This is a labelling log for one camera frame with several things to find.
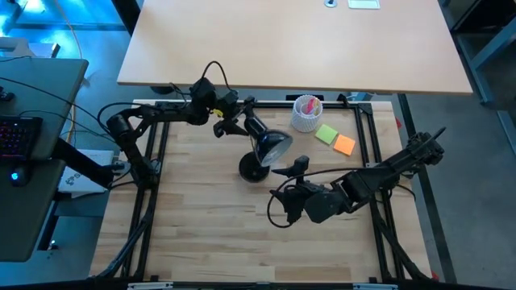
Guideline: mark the white printed box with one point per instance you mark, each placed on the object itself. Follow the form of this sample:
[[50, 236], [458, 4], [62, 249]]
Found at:
[[80, 179]]

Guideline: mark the pink marker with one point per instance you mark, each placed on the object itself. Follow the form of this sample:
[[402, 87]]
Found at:
[[310, 105]]

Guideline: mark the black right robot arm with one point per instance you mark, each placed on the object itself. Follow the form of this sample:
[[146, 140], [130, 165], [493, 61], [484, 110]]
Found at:
[[383, 171]]

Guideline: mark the black backlit keyboard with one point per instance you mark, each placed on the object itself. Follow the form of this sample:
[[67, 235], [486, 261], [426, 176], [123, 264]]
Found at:
[[18, 137]]

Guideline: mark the orange sticky note pad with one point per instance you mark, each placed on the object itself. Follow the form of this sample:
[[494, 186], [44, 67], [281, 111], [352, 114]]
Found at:
[[344, 145]]

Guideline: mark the white desk plate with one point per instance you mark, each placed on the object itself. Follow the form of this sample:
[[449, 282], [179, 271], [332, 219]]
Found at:
[[364, 4]]

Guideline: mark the green sticky note pad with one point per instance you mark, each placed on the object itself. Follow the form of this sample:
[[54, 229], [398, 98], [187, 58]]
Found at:
[[326, 134]]

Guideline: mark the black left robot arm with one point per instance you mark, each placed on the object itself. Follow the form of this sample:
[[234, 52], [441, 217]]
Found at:
[[161, 114]]

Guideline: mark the yellow marker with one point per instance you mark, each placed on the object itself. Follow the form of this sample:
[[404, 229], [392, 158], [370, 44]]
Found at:
[[317, 106]]

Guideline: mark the black desk lamp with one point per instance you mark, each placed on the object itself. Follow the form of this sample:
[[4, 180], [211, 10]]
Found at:
[[252, 169]]

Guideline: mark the white ribbed pen cup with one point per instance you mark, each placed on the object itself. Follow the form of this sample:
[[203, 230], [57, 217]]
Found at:
[[304, 121]]

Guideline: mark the black aluminium table frame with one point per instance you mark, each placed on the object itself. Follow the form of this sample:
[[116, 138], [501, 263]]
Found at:
[[161, 225]]

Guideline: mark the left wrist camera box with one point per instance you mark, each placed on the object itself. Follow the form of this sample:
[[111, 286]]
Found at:
[[202, 92]]

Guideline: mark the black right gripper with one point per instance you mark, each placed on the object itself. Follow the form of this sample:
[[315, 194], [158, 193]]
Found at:
[[326, 203]]

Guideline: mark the grey side desk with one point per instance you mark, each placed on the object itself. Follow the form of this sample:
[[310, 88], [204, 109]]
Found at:
[[32, 92]]

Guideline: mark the black computer mouse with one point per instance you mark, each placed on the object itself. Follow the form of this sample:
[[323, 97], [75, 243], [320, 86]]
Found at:
[[18, 176]]

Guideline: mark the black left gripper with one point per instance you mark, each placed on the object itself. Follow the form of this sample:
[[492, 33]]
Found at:
[[226, 105]]

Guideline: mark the large light wooden desk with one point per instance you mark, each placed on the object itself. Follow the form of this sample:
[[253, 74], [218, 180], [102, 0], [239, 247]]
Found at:
[[290, 44]]

